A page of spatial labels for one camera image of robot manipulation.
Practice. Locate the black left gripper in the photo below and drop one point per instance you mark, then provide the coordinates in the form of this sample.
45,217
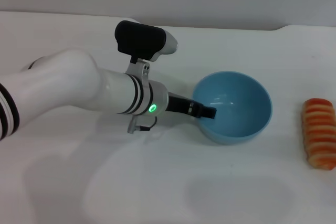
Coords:
181,104

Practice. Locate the blue bowl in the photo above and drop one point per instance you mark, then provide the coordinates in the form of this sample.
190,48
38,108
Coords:
236,121

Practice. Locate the long toy bread loaf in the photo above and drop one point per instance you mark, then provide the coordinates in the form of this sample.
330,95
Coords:
317,134

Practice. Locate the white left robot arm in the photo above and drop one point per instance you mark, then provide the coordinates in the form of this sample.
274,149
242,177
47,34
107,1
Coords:
65,82

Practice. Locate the silver left camera bracket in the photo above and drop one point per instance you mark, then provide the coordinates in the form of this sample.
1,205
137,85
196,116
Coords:
139,71

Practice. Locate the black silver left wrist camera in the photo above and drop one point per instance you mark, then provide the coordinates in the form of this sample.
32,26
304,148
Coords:
139,40

